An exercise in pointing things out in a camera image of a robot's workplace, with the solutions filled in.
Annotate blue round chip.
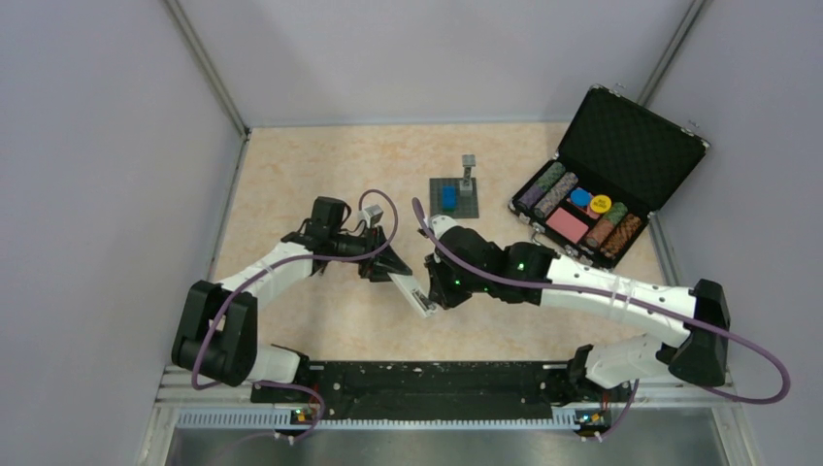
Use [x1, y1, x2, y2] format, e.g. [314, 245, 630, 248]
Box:
[570, 188, 592, 209]

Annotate black poker chip case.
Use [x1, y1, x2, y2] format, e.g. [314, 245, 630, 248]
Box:
[509, 84, 709, 270]

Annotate white remote control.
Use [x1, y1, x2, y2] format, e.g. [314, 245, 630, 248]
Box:
[388, 273, 440, 318]

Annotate grey lego baseplate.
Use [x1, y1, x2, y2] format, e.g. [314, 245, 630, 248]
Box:
[429, 178, 479, 219]

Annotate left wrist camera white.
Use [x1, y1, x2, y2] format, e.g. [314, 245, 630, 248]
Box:
[358, 205, 384, 229]

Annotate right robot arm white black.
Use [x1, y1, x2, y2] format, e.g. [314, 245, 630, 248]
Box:
[425, 215, 730, 400]

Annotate grey lego tower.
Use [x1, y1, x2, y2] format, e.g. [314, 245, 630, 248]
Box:
[459, 153, 477, 197]

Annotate yellow dealer button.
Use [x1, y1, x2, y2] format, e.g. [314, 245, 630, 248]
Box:
[588, 194, 612, 216]

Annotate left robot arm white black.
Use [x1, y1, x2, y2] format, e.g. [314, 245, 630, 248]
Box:
[171, 197, 419, 402]

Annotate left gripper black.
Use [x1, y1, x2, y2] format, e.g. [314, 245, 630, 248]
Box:
[330, 224, 412, 282]

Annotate blue lego brick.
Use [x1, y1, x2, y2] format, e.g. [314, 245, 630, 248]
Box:
[441, 185, 458, 212]

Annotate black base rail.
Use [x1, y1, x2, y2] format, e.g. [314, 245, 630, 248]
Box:
[256, 359, 618, 426]

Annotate pink card deck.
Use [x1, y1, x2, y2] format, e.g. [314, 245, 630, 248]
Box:
[545, 208, 590, 244]

